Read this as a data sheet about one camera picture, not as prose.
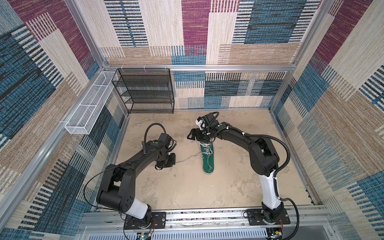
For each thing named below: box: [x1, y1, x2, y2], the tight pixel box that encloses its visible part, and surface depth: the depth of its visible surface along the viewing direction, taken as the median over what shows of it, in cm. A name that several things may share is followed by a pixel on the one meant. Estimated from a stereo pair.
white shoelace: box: [175, 142, 213, 165], surface depth 96 cm
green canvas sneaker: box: [199, 141, 215, 175], surface depth 93 cm
